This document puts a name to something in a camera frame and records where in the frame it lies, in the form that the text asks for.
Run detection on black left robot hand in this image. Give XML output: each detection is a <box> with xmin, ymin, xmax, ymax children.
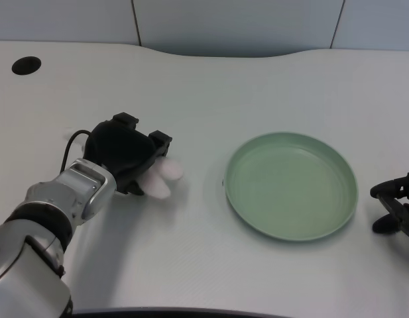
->
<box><xmin>83</xmin><ymin>112</ymin><xmax>174</xmax><ymax>196</ymax></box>

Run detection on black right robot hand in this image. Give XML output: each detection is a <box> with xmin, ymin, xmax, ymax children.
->
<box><xmin>370</xmin><ymin>172</ymin><xmax>409</xmax><ymax>240</ymax></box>

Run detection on white rabbit plush doll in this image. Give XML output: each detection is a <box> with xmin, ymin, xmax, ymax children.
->
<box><xmin>139</xmin><ymin>157</ymin><xmax>184</xmax><ymax>200</ymax></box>

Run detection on green round plate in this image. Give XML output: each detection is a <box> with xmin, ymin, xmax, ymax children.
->
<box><xmin>224</xmin><ymin>132</ymin><xmax>360</xmax><ymax>243</ymax></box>

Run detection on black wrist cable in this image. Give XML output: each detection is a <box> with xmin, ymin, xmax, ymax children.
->
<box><xmin>60</xmin><ymin>130</ymin><xmax>92</xmax><ymax>174</ymax></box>

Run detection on black round cable grommet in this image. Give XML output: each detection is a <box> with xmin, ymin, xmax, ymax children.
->
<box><xmin>11</xmin><ymin>56</ymin><xmax>42</xmax><ymax>76</ymax></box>

